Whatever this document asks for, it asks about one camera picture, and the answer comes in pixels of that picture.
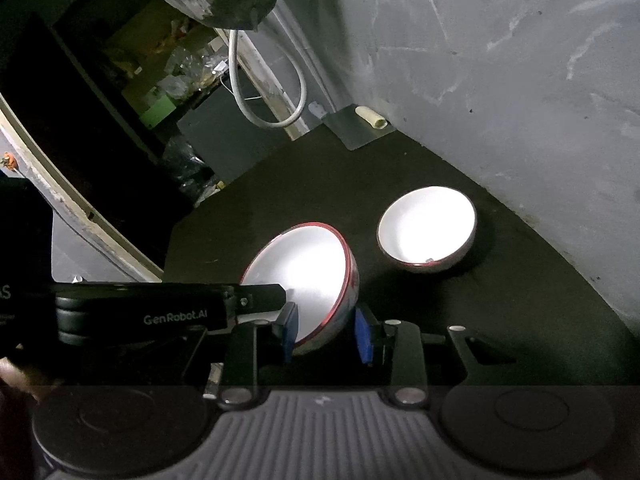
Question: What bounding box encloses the cream paper roll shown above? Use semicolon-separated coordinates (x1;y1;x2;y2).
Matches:
355;105;388;130

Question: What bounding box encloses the white looped cable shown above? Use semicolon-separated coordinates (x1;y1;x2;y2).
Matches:
226;28;308;130

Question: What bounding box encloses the white bowl red rim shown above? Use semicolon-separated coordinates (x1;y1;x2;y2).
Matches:
240;222;359;356
376;186;478;273

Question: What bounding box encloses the grey metal sheet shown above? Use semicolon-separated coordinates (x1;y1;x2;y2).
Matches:
322;104;396;151

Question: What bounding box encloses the person's left hand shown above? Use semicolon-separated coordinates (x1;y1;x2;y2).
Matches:
0;358;56;401

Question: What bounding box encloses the green box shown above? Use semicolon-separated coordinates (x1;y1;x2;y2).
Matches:
140;94;176;129

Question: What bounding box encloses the dark grey flat panel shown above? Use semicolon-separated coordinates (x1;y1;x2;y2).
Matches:
177;87;291;183

